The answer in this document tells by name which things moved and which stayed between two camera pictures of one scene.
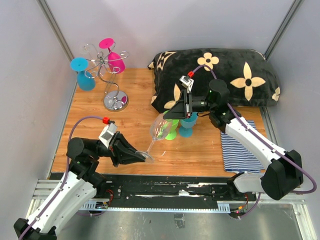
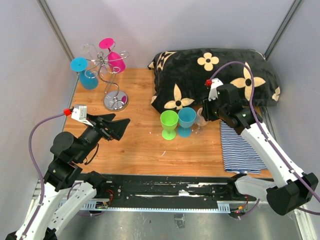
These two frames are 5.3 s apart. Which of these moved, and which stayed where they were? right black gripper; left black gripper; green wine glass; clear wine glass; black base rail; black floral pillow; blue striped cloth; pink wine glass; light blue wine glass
Moved: right black gripper; clear wine glass; left black gripper
Stayed: black base rail; pink wine glass; green wine glass; blue striped cloth; black floral pillow; light blue wine glass
